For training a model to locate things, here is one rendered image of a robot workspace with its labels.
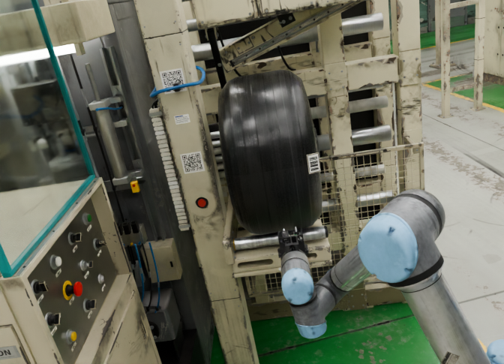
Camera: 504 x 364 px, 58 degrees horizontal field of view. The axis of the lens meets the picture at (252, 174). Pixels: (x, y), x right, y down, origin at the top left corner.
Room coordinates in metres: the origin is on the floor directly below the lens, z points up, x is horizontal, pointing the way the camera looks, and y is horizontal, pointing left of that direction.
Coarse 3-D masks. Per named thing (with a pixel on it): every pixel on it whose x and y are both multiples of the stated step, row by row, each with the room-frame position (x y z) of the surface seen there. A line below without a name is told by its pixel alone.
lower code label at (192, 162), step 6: (180, 156) 1.51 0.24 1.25; (186, 156) 1.51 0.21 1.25; (192, 156) 1.50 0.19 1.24; (198, 156) 1.50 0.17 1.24; (186, 162) 1.51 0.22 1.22; (192, 162) 1.50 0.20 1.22; (198, 162) 1.50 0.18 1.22; (186, 168) 1.51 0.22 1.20; (192, 168) 1.50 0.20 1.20; (198, 168) 1.50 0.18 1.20; (204, 168) 1.50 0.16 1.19
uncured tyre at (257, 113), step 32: (224, 96) 1.48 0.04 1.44; (256, 96) 1.42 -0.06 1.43; (288, 96) 1.40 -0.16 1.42; (224, 128) 1.38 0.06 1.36; (256, 128) 1.34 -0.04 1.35; (288, 128) 1.32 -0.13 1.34; (224, 160) 1.34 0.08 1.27; (256, 160) 1.29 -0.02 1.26; (288, 160) 1.28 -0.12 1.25; (256, 192) 1.28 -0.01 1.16; (288, 192) 1.28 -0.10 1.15; (320, 192) 1.32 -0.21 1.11; (256, 224) 1.33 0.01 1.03; (288, 224) 1.34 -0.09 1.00
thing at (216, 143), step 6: (210, 126) 2.03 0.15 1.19; (216, 126) 2.03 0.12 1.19; (210, 132) 1.93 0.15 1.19; (216, 132) 1.91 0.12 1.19; (216, 138) 2.03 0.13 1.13; (216, 144) 1.90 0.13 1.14; (216, 150) 1.91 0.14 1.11; (216, 156) 1.92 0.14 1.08; (216, 162) 1.90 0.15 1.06; (222, 162) 2.03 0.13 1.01; (222, 168) 1.91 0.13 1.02; (222, 174) 1.90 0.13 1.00; (222, 180) 1.91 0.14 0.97; (222, 186) 1.91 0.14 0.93
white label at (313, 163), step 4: (316, 152) 1.30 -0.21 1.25; (308, 156) 1.29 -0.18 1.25; (312, 156) 1.29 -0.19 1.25; (316, 156) 1.29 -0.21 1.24; (308, 160) 1.28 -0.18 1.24; (312, 160) 1.29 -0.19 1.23; (316, 160) 1.29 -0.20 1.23; (308, 164) 1.28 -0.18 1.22; (312, 164) 1.28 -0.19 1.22; (316, 164) 1.29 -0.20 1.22; (308, 168) 1.28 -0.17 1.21; (312, 168) 1.28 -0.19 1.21; (316, 168) 1.28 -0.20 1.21; (312, 172) 1.28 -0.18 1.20
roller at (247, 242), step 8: (280, 232) 1.43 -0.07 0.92; (288, 232) 1.42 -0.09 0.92; (304, 232) 1.41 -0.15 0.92; (312, 232) 1.40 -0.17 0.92; (320, 232) 1.40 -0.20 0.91; (240, 240) 1.43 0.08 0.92; (248, 240) 1.42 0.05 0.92; (256, 240) 1.42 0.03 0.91; (264, 240) 1.41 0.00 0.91; (272, 240) 1.41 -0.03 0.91; (304, 240) 1.40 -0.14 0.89; (240, 248) 1.42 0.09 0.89; (248, 248) 1.42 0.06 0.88
